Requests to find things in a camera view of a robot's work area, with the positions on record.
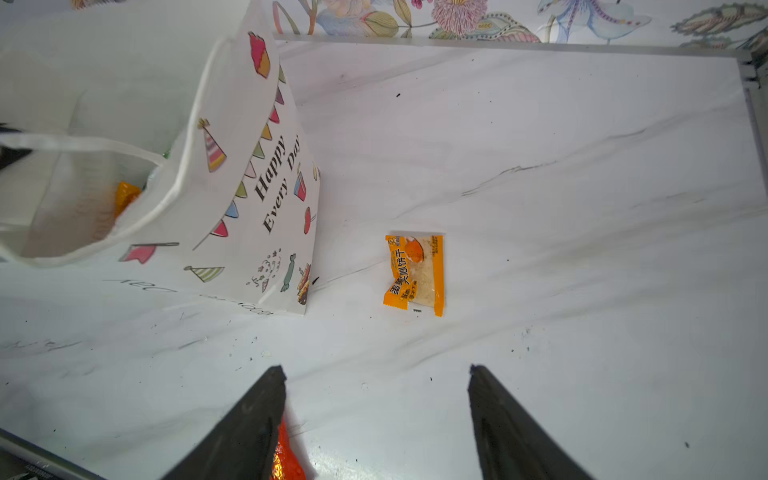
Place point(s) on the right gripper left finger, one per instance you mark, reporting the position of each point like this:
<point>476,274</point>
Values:
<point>242,445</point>

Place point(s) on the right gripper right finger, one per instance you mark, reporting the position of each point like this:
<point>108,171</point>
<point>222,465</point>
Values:
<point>510,443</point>

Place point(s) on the red snack packet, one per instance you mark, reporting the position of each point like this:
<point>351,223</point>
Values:
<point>286,465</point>

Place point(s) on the small orange snack packet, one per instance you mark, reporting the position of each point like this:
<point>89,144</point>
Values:
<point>418,266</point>

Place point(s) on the small orange candy wrapper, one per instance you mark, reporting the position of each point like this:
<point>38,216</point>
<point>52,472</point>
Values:
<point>125,195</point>

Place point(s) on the white paper bag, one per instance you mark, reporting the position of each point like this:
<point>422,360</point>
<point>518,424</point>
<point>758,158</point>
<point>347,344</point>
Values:
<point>186,100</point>

